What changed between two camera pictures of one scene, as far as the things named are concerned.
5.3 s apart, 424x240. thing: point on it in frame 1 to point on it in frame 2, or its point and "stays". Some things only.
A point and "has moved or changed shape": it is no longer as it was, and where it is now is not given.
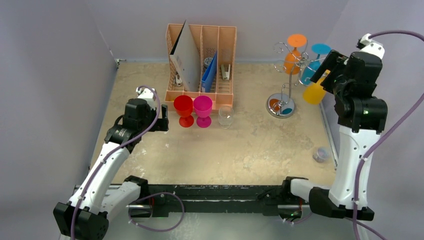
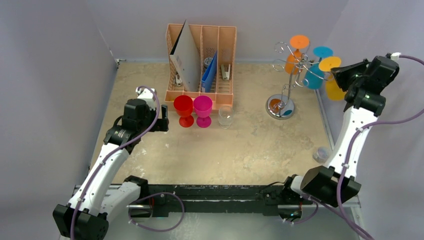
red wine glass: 183,104 stays
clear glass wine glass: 225,116 stays
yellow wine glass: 314,93 has moved or changed shape
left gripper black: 160,124 stays
